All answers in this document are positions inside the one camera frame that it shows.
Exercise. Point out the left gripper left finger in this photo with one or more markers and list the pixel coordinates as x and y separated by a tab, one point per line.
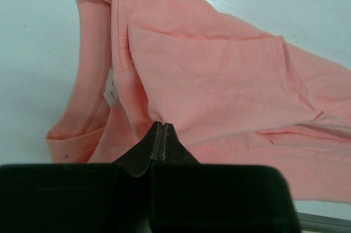
110	197

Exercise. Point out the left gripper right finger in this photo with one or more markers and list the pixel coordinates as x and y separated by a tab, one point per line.
187	196

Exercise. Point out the pink t shirt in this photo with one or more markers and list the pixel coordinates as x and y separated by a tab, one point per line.
235	94

